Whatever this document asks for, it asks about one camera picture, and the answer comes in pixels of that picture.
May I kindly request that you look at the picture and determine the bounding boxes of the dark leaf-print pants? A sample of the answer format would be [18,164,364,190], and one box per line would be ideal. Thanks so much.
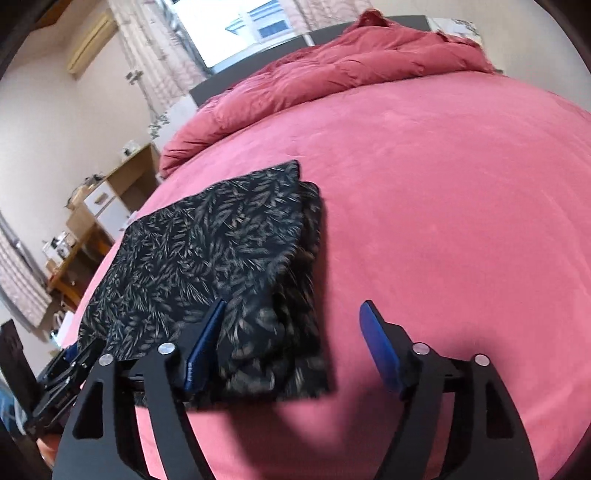
[78,159,331,411]

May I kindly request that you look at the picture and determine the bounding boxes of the wooden desk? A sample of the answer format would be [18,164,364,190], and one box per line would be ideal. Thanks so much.
[45,226,116,311]

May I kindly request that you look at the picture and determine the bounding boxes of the wooden shelf unit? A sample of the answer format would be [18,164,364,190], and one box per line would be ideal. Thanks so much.
[107,143,161,217]

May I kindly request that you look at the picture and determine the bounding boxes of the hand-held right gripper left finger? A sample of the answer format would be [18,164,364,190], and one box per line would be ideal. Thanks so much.
[52,299,228,480]

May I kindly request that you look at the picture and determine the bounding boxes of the dark headboard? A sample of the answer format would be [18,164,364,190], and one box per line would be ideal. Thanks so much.
[189,15,430,109]

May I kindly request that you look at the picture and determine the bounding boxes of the red duvet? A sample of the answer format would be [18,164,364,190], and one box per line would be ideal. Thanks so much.
[158,9,497,178]

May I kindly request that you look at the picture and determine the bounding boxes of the beige patterned curtain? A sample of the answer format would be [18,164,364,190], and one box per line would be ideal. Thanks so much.
[108,0,204,116]
[293,0,370,28]
[0,212,52,330]

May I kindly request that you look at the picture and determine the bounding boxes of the white drawer cabinet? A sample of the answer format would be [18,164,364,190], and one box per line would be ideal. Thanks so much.
[83,180,133,232]

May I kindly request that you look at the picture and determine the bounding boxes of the pink bed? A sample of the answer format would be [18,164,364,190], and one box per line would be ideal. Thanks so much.
[76,14,591,480]

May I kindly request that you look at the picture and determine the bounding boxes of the white patterned pillow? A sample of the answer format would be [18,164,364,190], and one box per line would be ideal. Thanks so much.
[428,16,485,43]

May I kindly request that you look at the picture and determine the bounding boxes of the bright window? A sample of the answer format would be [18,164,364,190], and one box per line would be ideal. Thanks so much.
[171,0,308,70]

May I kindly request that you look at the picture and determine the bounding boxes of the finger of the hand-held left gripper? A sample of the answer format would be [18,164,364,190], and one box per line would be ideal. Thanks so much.
[28,367,90,437]
[39,340,108,388]

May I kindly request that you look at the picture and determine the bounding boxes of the cream air conditioner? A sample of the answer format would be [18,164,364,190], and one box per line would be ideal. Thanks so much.
[66,9,118,75]

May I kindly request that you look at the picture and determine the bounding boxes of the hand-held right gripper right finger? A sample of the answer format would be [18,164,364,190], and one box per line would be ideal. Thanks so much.
[359,300,540,480]

